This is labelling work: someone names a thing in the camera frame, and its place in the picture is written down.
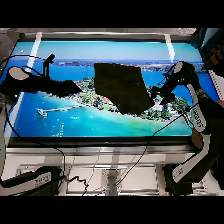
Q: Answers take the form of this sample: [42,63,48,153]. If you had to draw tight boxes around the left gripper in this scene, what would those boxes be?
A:
[52,79,83,99]

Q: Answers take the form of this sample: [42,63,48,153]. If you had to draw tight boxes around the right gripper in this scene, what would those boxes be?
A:
[151,84,177,105]

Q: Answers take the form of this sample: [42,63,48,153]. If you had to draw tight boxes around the dark brown garment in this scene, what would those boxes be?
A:
[93,62,156,117]

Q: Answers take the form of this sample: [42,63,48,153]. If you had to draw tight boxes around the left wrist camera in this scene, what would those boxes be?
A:
[42,53,57,81]

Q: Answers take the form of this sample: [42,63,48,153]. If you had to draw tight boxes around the black cable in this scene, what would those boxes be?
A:
[0,54,48,73]
[114,110,194,187]
[4,99,67,178]

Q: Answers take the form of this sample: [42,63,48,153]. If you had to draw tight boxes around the silver frame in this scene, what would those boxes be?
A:
[0,136,224,197]

